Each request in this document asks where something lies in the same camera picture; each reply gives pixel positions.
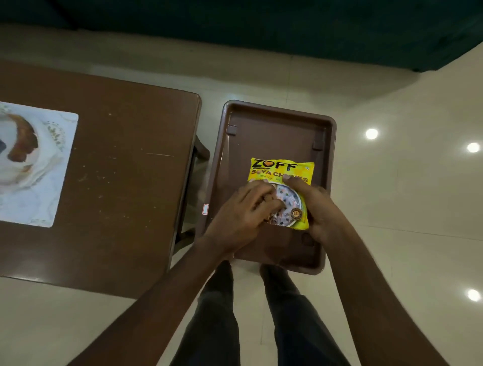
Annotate yellow soya chunks packet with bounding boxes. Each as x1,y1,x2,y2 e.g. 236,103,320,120
247,157,316,230

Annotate person's left forearm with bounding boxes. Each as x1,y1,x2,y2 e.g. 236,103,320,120
67,239,229,366

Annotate person's left hand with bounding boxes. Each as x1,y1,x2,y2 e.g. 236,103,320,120
202,180,286,261

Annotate brown wooden table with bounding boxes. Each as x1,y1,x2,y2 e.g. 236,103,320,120
0,60,203,301

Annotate person's right forearm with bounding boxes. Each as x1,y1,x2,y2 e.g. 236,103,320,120
320,226,450,366

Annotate green fabric sofa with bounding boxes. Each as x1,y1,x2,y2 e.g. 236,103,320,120
0,0,483,73

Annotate person's dark trousers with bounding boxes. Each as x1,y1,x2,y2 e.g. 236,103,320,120
170,260,352,366

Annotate white tissue napkin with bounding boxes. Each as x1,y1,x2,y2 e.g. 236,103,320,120
0,113,65,188

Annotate oval leaf-print platter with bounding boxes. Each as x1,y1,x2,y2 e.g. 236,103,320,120
0,112,41,186

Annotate person's right hand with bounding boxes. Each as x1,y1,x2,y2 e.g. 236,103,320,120
282,175,352,246

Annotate white gold placemat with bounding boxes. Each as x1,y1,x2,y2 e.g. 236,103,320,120
0,101,80,229

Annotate brown plastic tray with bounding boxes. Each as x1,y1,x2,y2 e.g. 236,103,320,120
195,99,337,276

